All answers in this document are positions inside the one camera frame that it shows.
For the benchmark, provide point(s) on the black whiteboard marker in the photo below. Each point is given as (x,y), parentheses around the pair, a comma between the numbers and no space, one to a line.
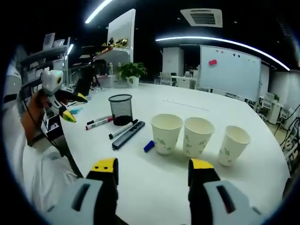
(122,130)

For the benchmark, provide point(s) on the white office chair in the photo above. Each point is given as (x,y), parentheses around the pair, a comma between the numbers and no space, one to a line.
(268,100)

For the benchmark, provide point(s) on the white paper cup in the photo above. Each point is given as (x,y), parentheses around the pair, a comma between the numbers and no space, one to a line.
(197,140)
(232,147)
(166,138)

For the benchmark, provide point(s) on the rolling whiteboard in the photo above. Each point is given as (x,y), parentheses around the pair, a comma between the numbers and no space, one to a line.
(229,75)

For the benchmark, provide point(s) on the red whiteboard marker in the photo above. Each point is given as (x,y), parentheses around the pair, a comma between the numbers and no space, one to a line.
(98,124)

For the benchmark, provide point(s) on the black box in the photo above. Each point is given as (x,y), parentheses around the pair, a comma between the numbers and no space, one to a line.
(52,127)

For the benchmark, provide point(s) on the blue sticky note pad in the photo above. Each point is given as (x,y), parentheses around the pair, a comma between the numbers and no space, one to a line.
(76,110)

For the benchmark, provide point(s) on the black-capped whiteboard marker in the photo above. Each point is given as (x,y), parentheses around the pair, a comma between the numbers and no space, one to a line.
(99,119)

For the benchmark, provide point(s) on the ceiling air conditioner vent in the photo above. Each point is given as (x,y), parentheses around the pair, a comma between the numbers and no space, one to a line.
(202,17)

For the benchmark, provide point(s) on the short ceiling light strip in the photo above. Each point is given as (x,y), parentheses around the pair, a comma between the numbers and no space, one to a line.
(97,11)

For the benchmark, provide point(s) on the white device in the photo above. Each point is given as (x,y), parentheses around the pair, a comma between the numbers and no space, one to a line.
(11,86)

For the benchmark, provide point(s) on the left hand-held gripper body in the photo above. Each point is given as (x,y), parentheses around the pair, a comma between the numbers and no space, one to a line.
(52,80)

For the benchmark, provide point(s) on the person's left hand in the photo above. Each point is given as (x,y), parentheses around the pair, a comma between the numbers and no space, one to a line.
(40,99)

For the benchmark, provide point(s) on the white display board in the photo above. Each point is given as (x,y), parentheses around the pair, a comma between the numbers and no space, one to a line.
(122,28)

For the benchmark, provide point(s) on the blue marker cap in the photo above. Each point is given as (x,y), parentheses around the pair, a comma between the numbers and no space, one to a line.
(148,146)

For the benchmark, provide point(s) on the long curved ceiling light strip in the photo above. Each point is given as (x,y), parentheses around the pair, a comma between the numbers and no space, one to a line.
(234,43)

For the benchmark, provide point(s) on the grey storage shelf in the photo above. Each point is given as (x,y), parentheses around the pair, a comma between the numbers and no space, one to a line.
(44,54)

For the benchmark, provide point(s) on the potted green plant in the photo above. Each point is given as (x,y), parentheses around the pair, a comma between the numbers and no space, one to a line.
(131,71)

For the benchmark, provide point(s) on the grey office chair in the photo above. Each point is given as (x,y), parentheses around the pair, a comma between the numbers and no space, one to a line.
(165,78)

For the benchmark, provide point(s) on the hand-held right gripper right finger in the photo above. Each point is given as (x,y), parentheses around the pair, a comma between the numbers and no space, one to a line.
(211,201)

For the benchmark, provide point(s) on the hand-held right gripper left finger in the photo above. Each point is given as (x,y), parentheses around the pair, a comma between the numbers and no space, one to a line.
(84,201)

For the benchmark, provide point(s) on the black mesh pen holder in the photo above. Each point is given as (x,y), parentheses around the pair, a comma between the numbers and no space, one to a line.
(120,110)

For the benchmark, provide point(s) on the red whiteboard eraser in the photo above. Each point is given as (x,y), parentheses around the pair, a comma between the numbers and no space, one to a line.
(212,62)

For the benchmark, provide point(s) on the person's white clothing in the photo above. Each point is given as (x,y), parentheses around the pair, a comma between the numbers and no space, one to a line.
(44,173)

